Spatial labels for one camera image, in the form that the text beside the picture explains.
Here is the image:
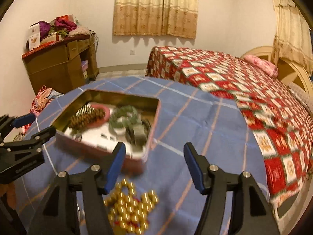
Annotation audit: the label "pink metal tin box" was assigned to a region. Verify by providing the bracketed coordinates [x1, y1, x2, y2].
[51, 90, 162, 174]

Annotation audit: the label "pink pillow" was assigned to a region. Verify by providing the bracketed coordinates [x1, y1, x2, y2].
[243, 54, 278, 77]

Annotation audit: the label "upright white box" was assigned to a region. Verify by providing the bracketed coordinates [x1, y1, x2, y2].
[28, 24, 41, 51]

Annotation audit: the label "stacked small boxes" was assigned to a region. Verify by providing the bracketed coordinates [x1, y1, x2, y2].
[40, 33, 63, 45]

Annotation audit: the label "blue plaid tablecloth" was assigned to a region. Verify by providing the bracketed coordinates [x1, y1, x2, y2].
[15, 76, 269, 235]

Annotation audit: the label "flat red box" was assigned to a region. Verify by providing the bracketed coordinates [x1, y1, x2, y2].
[22, 40, 63, 59]

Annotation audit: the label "pile of colourful clothes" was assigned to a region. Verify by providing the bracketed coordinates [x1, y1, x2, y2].
[31, 86, 64, 115]

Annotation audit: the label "striped pillow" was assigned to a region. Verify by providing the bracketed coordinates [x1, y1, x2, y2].
[289, 82, 313, 113]

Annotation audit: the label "pink bangle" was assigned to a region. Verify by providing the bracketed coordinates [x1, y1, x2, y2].
[90, 103, 111, 123]

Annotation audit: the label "green jade bracelet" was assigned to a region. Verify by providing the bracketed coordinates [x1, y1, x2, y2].
[109, 106, 141, 129]

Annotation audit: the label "pale pink cloth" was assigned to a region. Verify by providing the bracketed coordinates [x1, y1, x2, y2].
[68, 27, 90, 37]

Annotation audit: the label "purple cloth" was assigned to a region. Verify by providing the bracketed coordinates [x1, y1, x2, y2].
[37, 21, 51, 40]

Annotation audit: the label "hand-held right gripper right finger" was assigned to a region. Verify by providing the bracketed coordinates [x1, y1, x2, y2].
[183, 142, 280, 235]

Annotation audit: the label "narrow beige patterned curtain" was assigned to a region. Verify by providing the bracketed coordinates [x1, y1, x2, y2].
[269, 0, 313, 75]

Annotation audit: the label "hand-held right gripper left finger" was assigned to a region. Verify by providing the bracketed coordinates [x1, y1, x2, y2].
[32, 141, 126, 235]

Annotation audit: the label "printed paper leaflet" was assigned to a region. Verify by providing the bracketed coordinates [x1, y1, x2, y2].
[73, 125, 145, 158]

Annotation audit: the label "wooden desk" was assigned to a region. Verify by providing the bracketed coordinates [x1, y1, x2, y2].
[22, 33, 99, 96]

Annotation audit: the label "brown bead bracelet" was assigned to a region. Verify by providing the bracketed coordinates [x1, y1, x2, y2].
[68, 108, 105, 130]

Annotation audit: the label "silver wristwatch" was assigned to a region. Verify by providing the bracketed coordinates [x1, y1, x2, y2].
[126, 120, 152, 145]

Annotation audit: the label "cream wooden headboard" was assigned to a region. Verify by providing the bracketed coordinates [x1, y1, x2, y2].
[241, 45, 313, 98]

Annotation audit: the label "gold bead necklace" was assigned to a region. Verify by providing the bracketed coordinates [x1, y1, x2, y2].
[103, 179, 159, 235]

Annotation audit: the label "wide beige patterned curtain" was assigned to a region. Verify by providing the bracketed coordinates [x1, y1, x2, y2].
[113, 0, 199, 39]

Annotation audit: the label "silver bead bracelet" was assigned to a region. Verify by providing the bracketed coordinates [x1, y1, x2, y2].
[76, 105, 94, 117]

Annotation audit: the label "red printed bedsheet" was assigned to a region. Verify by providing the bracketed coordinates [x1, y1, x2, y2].
[145, 46, 313, 222]

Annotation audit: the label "magenta cloth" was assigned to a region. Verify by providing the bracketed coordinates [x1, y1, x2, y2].
[54, 17, 77, 32]

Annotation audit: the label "dark cables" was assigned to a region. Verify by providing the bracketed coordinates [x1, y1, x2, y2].
[89, 32, 99, 52]

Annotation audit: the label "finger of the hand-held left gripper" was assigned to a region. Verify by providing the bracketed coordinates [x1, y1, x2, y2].
[0, 127, 57, 161]
[0, 113, 36, 133]

